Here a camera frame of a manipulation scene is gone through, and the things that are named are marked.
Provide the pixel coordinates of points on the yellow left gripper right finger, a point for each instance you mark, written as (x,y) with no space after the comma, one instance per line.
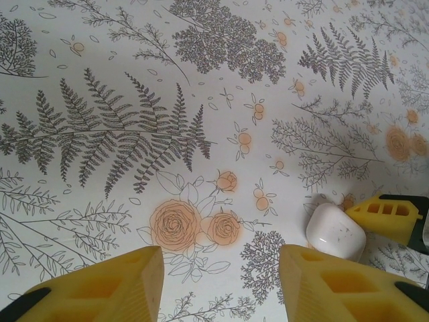
(335,295)

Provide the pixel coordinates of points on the floral patterned tablecloth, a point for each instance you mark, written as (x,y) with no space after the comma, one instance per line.
(214,100)

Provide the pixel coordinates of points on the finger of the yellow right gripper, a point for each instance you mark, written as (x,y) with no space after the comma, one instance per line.
(385,223)

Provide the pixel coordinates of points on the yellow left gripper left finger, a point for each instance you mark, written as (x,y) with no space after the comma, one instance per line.
(100,295)

